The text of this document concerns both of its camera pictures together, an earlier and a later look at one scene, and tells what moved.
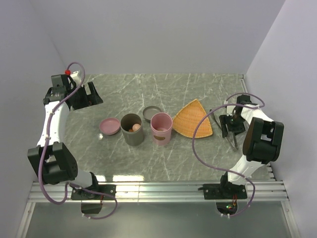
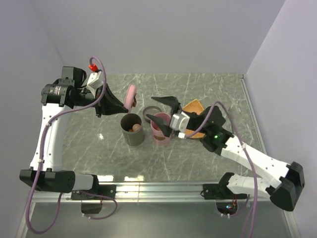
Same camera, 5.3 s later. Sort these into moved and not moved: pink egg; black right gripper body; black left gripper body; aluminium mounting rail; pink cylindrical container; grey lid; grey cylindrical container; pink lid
Moved: pink lid; black left gripper body; black right gripper body
Not moved: grey cylindrical container; pink cylindrical container; grey lid; aluminium mounting rail; pink egg
